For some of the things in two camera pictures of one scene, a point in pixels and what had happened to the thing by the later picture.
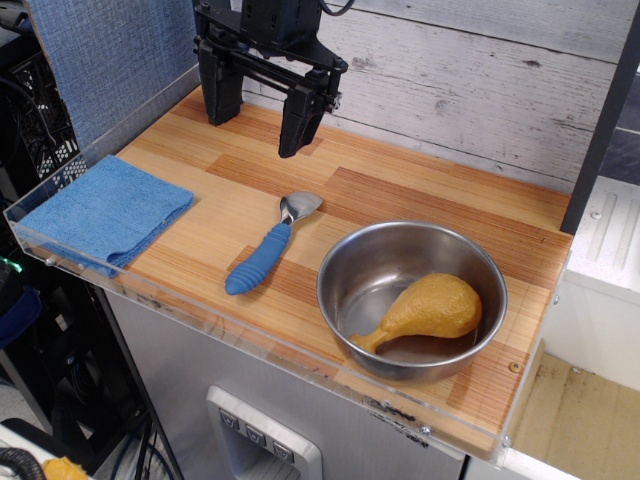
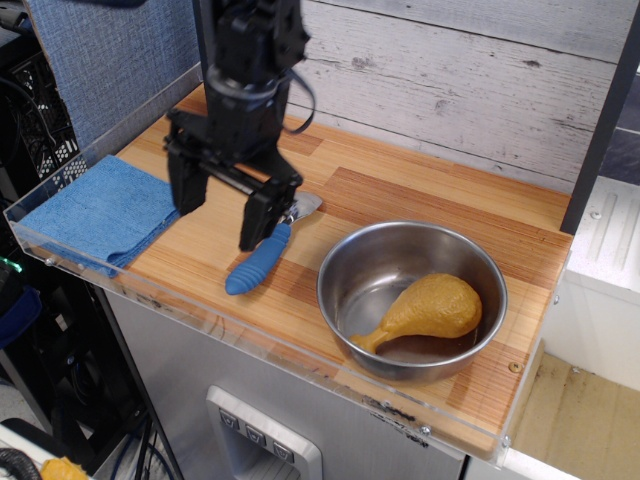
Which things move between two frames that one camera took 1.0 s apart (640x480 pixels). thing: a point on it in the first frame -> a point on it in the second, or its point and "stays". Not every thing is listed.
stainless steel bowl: (413, 303) stays
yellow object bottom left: (63, 469) stays
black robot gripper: (278, 41) -> (234, 139)
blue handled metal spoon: (253, 269) stays
